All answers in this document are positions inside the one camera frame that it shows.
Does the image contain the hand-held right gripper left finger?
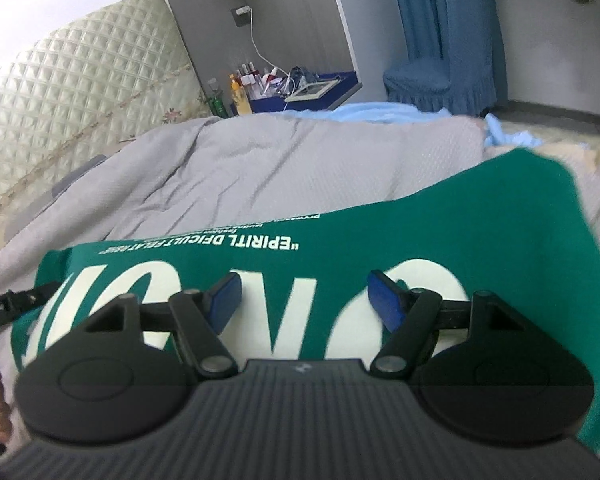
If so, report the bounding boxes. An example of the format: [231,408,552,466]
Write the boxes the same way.
[82,275,243,380]

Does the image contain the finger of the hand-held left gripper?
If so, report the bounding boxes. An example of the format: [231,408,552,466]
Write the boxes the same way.
[7,282,63,313]

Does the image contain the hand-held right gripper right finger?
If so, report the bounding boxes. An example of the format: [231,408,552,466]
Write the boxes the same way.
[367,269,529,381]

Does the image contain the green hoodie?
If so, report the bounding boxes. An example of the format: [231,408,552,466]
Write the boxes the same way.
[10,147,600,456]

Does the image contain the grey duvet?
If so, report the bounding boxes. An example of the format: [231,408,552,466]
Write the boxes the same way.
[0,115,600,461]

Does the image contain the light blue cloth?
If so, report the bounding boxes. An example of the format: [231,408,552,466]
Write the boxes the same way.
[280,101,548,150]

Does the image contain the green bottle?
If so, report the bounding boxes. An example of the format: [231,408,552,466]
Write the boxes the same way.
[207,79,227,119]

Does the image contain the yellow bottle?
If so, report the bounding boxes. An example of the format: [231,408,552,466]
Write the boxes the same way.
[229,74,252,116]

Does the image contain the cream quilted headboard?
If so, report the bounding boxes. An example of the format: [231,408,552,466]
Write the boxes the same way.
[0,0,216,231]

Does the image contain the blue bedside table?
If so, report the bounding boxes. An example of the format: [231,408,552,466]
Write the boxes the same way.
[249,71,363,113]

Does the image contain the white framed device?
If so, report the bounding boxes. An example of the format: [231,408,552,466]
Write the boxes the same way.
[284,81,331,104]

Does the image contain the cream bed sheet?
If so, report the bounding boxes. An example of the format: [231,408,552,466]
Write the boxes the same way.
[482,130,600,176]

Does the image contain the blue covered chair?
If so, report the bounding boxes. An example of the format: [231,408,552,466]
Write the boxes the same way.
[382,0,498,116]

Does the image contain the blue curtain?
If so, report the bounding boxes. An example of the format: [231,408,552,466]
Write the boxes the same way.
[387,0,453,68]

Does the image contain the white charging cable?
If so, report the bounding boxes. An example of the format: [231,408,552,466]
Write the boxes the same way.
[249,10,291,91]

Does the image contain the grey wall cabinet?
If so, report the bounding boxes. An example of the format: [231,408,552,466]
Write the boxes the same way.
[155,0,406,121]

